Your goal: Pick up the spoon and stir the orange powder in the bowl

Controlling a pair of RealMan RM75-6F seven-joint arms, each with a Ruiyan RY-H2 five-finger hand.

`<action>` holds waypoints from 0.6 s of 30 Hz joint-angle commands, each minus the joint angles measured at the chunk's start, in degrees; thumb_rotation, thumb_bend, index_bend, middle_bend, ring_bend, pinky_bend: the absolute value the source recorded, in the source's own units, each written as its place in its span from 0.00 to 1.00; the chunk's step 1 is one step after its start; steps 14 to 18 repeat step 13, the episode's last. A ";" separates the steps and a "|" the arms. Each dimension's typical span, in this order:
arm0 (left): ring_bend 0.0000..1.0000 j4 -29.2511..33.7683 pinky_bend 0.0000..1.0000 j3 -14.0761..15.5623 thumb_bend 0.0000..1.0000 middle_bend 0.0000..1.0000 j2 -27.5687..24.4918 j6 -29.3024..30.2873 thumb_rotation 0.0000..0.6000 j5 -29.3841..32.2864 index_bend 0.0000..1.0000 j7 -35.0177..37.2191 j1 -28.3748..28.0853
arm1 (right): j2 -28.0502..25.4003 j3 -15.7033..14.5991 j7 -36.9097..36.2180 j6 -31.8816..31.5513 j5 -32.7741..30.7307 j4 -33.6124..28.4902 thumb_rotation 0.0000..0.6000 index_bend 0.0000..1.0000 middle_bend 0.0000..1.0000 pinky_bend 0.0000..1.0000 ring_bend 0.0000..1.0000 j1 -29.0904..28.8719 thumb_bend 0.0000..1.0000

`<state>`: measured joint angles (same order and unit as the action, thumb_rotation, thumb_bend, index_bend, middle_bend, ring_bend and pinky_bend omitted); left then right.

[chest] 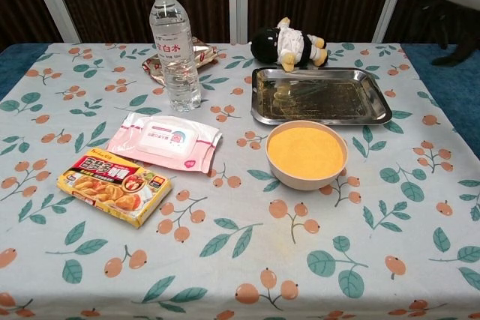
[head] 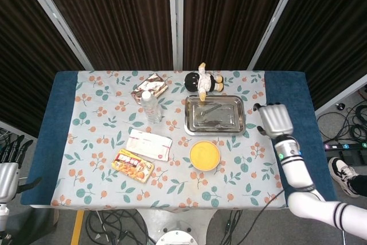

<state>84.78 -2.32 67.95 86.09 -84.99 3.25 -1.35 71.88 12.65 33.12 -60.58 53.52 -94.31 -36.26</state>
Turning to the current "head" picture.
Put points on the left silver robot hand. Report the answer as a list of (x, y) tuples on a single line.
[(7, 179)]

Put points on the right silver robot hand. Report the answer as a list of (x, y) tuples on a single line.
[(276, 121)]

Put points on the translucent grey plastic spoon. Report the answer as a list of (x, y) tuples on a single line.
[(210, 109)]

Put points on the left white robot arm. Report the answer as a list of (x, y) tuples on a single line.
[(3, 216)]

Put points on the stainless steel tray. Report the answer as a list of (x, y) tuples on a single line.
[(229, 118)]

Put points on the orange-yellow powder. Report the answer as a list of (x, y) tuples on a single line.
[(205, 154)]

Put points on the beige round bowl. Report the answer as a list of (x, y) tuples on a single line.
[(206, 168)]

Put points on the blue table cover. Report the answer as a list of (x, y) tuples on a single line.
[(43, 141)]

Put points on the black-haired plush doll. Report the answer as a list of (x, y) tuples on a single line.
[(205, 83)]

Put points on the black and white sneaker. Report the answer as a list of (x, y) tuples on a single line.
[(341, 173)]

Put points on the dark trouser leg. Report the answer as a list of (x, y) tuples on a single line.
[(360, 184)]

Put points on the dark folding screen panel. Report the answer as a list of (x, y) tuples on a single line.
[(114, 12), (23, 70), (229, 12), (329, 27)]

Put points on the floral tablecloth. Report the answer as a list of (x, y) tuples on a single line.
[(114, 193)]

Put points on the clear water bottle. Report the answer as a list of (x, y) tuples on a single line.
[(152, 110)]

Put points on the yellow curry box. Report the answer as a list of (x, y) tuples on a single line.
[(132, 164)]

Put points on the brown foil snack packet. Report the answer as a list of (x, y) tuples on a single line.
[(153, 84)]

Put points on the pink wet wipes pack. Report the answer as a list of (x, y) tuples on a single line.
[(149, 144)]

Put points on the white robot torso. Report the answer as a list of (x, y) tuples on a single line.
[(177, 237)]

